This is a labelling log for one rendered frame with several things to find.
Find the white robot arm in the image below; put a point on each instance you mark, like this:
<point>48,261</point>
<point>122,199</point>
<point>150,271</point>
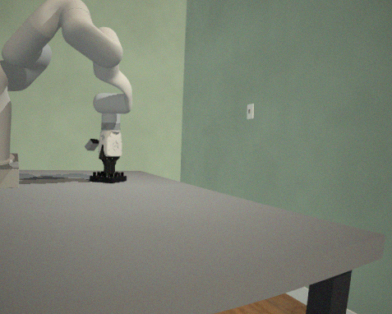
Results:
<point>28,48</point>

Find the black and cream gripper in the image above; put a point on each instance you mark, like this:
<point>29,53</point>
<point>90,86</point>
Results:
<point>110,143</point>

